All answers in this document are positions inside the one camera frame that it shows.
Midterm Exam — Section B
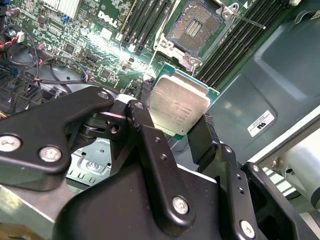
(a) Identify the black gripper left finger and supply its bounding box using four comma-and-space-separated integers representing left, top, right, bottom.
0, 79, 198, 231

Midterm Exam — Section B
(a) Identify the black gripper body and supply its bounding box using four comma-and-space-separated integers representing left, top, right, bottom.
53, 164, 236, 240

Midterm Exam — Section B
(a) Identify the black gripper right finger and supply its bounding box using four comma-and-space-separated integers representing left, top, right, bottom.
187, 113, 315, 240

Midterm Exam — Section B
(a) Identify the silver CPU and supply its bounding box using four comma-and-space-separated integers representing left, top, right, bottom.
149, 62, 221, 137

